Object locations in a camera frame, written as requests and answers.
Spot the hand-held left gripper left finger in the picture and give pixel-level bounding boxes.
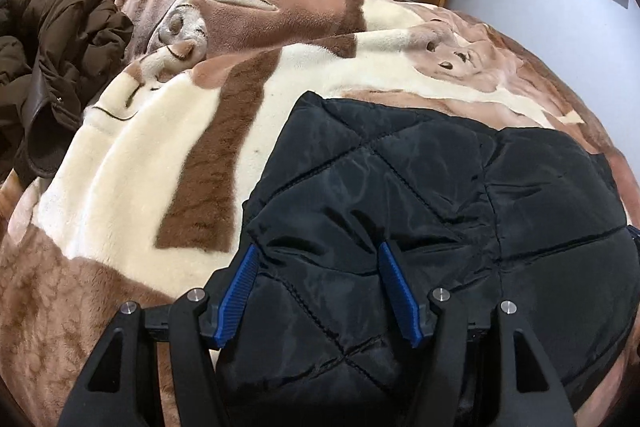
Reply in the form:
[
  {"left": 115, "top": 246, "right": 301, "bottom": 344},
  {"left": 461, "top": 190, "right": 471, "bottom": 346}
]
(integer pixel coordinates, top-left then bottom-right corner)
[{"left": 57, "top": 242, "right": 261, "bottom": 427}]

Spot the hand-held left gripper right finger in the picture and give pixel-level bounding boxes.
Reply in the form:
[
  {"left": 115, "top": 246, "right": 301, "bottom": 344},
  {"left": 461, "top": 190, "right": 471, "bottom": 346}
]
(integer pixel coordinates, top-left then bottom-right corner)
[{"left": 377, "top": 241, "right": 577, "bottom": 427}]

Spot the black quilted jacket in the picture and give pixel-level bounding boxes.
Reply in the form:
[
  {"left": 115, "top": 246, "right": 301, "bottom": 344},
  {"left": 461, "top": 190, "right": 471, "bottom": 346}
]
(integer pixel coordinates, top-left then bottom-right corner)
[{"left": 212, "top": 91, "right": 640, "bottom": 427}]

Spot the brown and cream printed blanket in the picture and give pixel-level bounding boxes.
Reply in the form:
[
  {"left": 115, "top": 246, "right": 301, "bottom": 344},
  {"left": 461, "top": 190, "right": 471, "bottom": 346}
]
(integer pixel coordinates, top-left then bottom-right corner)
[{"left": 0, "top": 0, "right": 640, "bottom": 427}]

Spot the brown puffer jacket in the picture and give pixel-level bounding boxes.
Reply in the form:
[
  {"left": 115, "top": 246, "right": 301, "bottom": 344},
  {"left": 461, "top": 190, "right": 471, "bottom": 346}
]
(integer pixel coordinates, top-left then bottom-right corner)
[{"left": 0, "top": 0, "right": 135, "bottom": 180}]

